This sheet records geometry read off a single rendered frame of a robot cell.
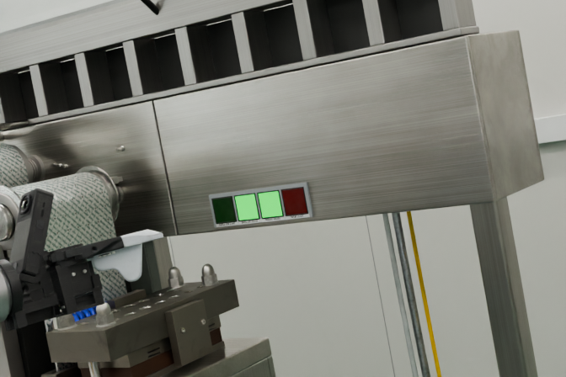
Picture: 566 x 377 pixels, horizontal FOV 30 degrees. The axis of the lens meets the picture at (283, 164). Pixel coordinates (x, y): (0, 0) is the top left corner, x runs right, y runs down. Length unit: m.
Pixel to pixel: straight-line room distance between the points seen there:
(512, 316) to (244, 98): 0.68
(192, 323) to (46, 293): 0.83
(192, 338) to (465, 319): 2.64
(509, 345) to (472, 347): 2.55
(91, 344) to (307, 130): 0.58
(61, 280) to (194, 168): 0.96
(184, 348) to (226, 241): 3.14
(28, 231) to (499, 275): 1.06
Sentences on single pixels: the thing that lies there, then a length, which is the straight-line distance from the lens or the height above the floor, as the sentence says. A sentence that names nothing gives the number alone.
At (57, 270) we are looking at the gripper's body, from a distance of 1.33.
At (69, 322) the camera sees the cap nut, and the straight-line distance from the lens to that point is 2.09.
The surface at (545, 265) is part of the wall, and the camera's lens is 4.45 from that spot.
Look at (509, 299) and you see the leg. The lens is 2.11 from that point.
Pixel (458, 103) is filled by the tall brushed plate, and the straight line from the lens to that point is 1.90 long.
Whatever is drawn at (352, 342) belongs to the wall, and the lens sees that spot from 4.97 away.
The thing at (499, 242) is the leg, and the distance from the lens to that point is 2.09.
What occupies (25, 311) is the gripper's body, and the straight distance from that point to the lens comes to 1.33.
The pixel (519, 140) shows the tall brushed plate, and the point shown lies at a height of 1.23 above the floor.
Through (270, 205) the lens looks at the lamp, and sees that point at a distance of 2.13.
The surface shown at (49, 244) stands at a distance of 2.17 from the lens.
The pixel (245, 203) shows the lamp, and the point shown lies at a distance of 2.17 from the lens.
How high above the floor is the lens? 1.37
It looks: 3 degrees down
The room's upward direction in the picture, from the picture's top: 10 degrees counter-clockwise
